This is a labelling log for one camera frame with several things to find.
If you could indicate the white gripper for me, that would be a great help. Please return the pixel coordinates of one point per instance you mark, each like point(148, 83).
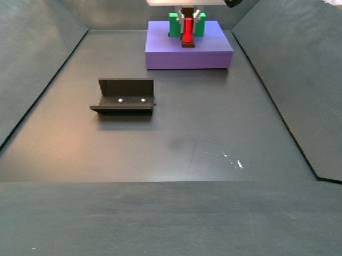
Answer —
point(181, 3)

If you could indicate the red peg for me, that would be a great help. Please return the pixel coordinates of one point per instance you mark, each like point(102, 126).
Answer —
point(188, 31)

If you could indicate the purple base board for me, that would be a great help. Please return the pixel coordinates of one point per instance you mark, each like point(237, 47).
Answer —
point(165, 53)

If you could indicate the green block left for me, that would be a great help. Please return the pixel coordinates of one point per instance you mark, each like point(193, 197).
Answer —
point(174, 25)

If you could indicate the green block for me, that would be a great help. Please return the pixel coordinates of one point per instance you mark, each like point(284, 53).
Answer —
point(174, 25)
point(200, 25)

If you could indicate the green block right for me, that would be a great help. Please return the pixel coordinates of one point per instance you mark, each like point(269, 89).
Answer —
point(200, 25)

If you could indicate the black angle holder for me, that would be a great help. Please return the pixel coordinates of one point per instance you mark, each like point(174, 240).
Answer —
point(126, 95)

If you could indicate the brown L-shaped bracket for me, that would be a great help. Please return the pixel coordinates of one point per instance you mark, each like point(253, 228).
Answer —
point(188, 12)

